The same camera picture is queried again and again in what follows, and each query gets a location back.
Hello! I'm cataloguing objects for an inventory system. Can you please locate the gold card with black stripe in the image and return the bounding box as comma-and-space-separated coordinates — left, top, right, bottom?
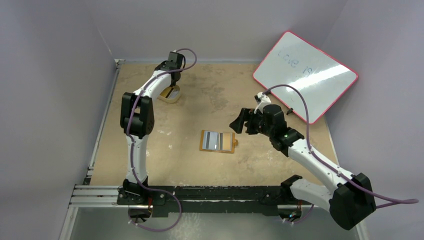
218, 132, 234, 152

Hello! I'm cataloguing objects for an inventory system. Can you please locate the orange leather card holder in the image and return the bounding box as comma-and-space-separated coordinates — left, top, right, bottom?
199, 130, 238, 154

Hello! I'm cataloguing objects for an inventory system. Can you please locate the grey card with stripe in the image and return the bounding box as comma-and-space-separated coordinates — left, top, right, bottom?
201, 130, 219, 151

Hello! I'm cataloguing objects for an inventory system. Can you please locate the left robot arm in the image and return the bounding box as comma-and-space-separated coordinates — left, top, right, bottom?
120, 50, 186, 205

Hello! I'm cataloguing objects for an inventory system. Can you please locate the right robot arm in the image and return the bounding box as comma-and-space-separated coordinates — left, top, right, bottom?
229, 104, 377, 230

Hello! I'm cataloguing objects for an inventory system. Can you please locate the beige oval card tray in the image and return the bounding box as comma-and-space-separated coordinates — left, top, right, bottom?
157, 85, 181, 104

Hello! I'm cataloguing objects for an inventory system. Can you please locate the pink framed whiteboard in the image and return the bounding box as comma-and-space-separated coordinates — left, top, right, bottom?
252, 31, 358, 124

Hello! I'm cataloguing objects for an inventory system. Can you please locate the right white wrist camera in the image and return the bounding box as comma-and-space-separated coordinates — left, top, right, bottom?
254, 92, 272, 114

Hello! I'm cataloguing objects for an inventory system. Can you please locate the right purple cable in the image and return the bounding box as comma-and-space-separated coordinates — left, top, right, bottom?
261, 84, 420, 210

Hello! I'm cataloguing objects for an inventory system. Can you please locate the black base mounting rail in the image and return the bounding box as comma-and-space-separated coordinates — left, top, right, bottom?
116, 185, 310, 218

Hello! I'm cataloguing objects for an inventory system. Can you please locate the aluminium table frame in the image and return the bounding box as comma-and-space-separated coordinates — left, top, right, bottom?
60, 62, 367, 240

